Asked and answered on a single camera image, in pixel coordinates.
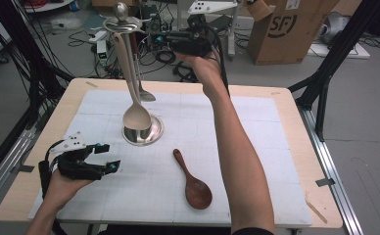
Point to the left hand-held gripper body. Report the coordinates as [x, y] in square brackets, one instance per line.
[77, 166]

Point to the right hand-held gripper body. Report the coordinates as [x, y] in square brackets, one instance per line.
[191, 44]

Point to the metal utensil stand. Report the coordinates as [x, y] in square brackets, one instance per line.
[149, 130]

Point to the dark brown wooden spoon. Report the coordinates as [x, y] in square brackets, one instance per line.
[198, 194]

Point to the person's left hand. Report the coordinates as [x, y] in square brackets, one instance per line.
[62, 191]

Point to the person's right hand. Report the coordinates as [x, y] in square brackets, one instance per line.
[206, 71]

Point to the white stand leg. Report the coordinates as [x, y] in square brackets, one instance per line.
[178, 16]
[233, 36]

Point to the black computer tower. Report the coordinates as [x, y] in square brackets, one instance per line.
[152, 19]

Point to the black tape strip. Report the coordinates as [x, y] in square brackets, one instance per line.
[24, 168]
[325, 182]

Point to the white device with green display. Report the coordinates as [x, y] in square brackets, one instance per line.
[102, 50]

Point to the white power strip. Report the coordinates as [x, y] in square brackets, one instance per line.
[96, 36]

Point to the white grid mat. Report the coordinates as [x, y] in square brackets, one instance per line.
[178, 182]

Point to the brown cardboard box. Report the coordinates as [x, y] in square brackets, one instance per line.
[286, 36]

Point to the grey kettle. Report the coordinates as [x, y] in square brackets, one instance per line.
[335, 27]

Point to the person's black sleeve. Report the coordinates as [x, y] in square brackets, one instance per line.
[253, 231]

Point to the white flat board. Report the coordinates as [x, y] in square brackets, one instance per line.
[357, 52]

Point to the thin wooden stick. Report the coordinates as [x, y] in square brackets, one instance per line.
[316, 211]

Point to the aluminium rail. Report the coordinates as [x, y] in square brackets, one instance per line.
[331, 169]
[5, 163]

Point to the black metal frame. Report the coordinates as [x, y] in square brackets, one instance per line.
[31, 65]
[328, 62]

